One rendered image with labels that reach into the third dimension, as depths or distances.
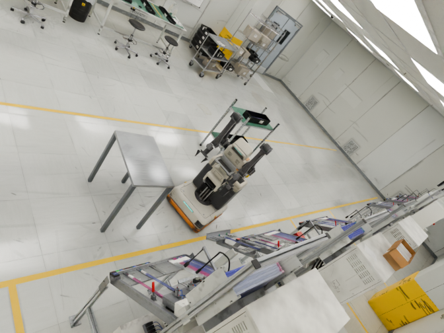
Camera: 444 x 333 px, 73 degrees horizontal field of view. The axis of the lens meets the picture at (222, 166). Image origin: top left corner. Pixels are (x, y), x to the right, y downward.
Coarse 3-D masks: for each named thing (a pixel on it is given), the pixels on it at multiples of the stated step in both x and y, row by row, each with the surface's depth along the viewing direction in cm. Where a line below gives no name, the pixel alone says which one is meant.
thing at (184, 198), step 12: (192, 180) 411; (180, 192) 380; (192, 192) 393; (180, 204) 380; (192, 204) 378; (204, 204) 391; (192, 216) 375; (204, 216) 376; (216, 216) 392; (192, 228) 378
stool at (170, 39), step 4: (168, 36) 656; (168, 40) 640; (172, 40) 655; (168, 44) 642; (172, 44) 644; (176, 44) 653; (160, 48) 669; (164, 52) 666; (156, 56) 670; (160, 56) 678; (160, 60) 665; (164, 60) 677; (168, 68) 680
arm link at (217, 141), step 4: (232, 116) 301; (232, 120) 301; (236, 120) 302; (240, 120) 300; (228, 124) 304; (232, 124) 302; (224, 128) 307; (228, 128) 305; (224, 132) 308; (220, 136) 311; (216, 140) 314; (220, 140) 313; (216, 144) 315
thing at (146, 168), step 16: (112, 144) 310; (128, 144) 299; (144, 144) 315; (128, 160) 284; (144, 160) 298; (160, 160) 313; (128, 176) 364; (144, 176) 282; (160, 176) 295; (128, 192) 273
